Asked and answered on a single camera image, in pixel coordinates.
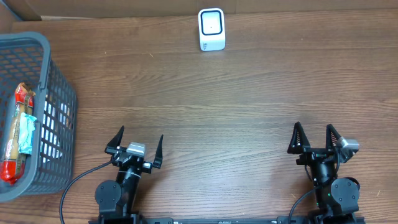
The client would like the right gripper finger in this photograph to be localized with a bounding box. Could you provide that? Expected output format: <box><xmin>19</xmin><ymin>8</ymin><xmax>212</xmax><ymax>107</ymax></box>
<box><xmin>326</xmin><ymin>124</ymin><xmax>341</xmax><ymax>149</ymax></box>
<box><xmin>287</xmin><ymin>122</ymin><xmax>311</xmax><ymax>154</ymax></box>

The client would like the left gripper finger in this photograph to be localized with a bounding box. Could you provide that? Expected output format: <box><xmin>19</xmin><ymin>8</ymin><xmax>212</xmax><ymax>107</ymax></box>
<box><xmin>106</xmin><ymin>126</ymin><xmax>124</xmax><ymax>149</ymax></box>
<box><xmin>154</xmin><ymin>134</ymin><xmax>164</xmax><ymax>162</ymax></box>

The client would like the teal snack packet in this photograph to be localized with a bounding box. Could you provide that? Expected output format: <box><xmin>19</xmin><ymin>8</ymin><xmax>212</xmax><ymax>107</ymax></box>
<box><xmin>18</xmin><ymin>112</ymin><xmax>37</xmax><ymax>155</ymax></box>

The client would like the long orange snack package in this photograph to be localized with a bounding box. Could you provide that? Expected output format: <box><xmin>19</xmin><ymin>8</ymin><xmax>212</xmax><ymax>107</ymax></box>
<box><xmin>1</xmin><ymin>82</ymin><xmax>35</xmax><ymax>185</ymax></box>

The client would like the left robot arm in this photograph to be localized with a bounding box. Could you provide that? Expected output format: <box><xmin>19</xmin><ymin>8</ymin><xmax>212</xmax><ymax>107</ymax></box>
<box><xmin>95</xmin><ymin>127</ymin><xmax>164</xmax><ymax>223</ymax></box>

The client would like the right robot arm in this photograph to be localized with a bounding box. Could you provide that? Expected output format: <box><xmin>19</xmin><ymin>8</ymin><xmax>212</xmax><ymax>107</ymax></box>
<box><xmin>287</xmin><ymin>122</ymin><xmax>364</xmax><ymax>223</ymax></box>

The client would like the white barcode scanner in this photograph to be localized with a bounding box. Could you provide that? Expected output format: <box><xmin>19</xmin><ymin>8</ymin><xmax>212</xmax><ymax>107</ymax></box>
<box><xmin>198</xmin><ymin>8</ymin><xmax>226</xmax><ymax>52</ymax></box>

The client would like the grey plastic mesh basket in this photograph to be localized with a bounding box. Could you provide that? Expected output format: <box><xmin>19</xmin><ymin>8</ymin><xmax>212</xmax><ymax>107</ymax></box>
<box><xmin>1</xmin><ymin>32</ymin><xmax>78</xmax><ymax>202</ymax></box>

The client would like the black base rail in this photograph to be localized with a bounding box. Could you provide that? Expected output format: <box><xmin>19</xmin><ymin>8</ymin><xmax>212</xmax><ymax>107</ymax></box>
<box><xmin>88</xmin><ymin>216</ymin><xmax>366</xmax><ymax>224</ymax></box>

